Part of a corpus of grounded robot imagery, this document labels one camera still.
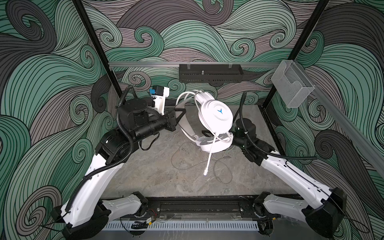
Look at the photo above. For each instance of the clear plastic wall bin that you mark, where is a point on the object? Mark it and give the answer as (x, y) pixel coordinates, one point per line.
(292, 83)

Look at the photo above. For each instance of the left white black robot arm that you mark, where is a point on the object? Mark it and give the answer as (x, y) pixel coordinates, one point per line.
(85, 214)

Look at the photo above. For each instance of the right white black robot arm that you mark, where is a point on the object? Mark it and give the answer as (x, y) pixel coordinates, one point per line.
(321, 207)

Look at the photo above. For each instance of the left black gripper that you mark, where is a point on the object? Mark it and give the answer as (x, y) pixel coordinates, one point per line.
(171, 122)

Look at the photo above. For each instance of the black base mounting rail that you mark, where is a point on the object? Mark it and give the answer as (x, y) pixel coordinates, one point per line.
(243, 206)

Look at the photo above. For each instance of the white over-ear headphones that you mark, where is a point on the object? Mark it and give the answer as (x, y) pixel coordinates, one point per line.
(214, 115)

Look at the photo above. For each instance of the black perforated wall tray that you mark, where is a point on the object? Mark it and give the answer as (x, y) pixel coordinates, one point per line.
(210, 73)

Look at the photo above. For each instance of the white slotted cable duct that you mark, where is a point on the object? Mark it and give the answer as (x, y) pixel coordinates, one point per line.
(251, 226)

